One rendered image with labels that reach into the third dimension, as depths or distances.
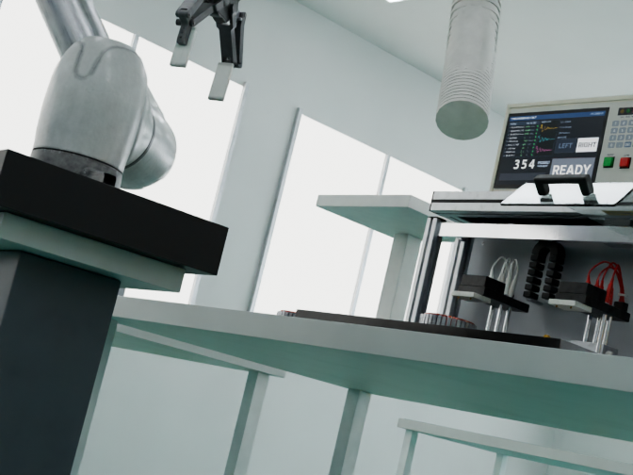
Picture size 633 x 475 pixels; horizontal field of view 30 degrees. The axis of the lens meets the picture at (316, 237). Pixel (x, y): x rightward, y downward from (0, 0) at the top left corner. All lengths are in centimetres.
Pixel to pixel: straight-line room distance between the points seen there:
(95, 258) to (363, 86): 659
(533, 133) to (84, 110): 100
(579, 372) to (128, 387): 559
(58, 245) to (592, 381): 82
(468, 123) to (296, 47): 440
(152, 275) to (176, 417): 558
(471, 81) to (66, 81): 190
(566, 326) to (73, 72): 113
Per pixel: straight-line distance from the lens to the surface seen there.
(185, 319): 254
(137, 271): 188
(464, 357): 194
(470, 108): 361
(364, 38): 837
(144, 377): 728
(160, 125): 214
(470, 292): 235
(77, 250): 183
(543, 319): 252
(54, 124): 196
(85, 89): 196
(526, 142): 252
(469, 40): 379
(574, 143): 244
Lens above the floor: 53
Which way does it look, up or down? 9 degrees up
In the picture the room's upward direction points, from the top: 13 degrees clockwise
